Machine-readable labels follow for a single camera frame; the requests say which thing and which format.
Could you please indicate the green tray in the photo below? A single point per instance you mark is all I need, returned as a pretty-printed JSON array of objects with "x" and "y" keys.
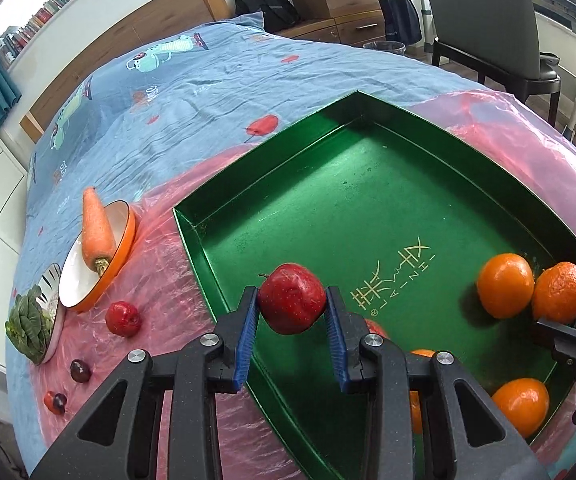
[{"x": 343, "y": 200}]

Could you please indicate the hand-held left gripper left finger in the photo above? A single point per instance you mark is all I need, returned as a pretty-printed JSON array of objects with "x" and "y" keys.
[{"x": 245, "y": 340}]

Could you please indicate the small red apple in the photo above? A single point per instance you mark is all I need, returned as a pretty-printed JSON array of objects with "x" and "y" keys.
[
  {"x": 290, "y": 295},
  {"x": 123, "y": 318},
  {"x": 375, "y": 329},
  {"x": 48, "y": 400}
]

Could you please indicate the bok choy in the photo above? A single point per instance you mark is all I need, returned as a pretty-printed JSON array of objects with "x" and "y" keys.
[{"x": 28, "y": 325}]

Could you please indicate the black tote bag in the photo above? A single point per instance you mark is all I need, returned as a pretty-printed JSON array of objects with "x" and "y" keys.
[{"x": 398, "y": 20}]

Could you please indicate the striped bowl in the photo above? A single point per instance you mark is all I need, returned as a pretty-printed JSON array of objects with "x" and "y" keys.
[{"x": 53, "y": 285}]

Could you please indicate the dark plum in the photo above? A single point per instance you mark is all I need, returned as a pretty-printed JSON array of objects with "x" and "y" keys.
[
  {"x": 61, "y": 403},
  {"x": 80, "y": 370}
]

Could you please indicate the pink plastic sheet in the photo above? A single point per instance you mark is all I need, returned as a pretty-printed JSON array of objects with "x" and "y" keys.
[{"x": 518, "y": 135}]

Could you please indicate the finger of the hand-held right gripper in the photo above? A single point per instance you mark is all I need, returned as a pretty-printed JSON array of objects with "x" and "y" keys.
[{"x": 568, "y": 341}]

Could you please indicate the black backpack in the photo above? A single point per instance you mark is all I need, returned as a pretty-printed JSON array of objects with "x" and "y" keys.
[{"x": 268, "y": 7}]

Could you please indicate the wooden headboard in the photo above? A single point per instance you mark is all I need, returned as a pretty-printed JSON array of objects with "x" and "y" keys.
[{"x": 143, "y": 25}]

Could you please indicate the low wooden cabinet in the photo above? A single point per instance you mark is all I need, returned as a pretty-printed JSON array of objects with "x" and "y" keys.
[{"x": 348, "y": 30}]

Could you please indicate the grey chair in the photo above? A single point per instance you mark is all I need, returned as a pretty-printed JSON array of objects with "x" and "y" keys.
[{"x": 478, "y": 10}]

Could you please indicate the mesh wastebasket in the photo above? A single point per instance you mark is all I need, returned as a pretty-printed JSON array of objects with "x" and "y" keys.
[{"x": 383, "y": 47}]

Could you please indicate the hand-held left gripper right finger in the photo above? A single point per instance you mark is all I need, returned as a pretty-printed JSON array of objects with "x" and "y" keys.
[{"x": 335, "y": 340}]

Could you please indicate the row of books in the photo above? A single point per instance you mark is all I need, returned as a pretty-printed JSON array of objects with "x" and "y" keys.
[{"x": 53, "y": 5}]

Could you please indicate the orange rimmed white plate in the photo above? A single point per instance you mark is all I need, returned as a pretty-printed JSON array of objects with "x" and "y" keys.
[{"x": 88, "y": 285}]

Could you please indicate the carrot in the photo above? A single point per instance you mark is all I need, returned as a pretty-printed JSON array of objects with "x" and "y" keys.
[{"x": 95, "y": 230}]

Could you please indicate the large orange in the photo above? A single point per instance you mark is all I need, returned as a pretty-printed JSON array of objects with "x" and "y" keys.
[{"x": 505, "y": 285}]

